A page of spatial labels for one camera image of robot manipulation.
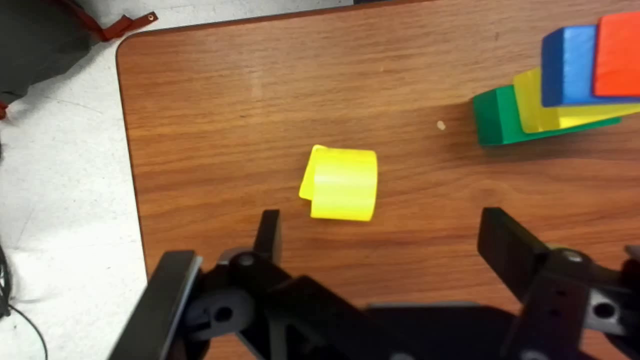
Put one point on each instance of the yellow rectangular block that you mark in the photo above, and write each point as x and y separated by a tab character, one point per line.
530	106

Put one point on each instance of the dark grey floor object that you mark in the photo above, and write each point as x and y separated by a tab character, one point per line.
40	41

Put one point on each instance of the red rectangular block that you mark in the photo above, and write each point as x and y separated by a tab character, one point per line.
621	52

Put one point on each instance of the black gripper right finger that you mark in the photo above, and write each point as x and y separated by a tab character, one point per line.
552	300

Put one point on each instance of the small tan crumb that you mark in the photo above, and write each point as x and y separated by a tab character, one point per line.
441	125

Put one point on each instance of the green rectangular block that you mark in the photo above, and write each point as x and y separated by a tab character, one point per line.
497	122

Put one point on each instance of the yellow cylinder block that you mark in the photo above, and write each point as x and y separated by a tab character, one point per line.
347	186

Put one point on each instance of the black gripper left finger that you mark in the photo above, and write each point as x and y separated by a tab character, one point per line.
292	307

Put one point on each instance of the red orange plastic bracket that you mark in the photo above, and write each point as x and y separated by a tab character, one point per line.
121	27

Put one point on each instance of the blue rectangular block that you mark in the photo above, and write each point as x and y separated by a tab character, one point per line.
567	66

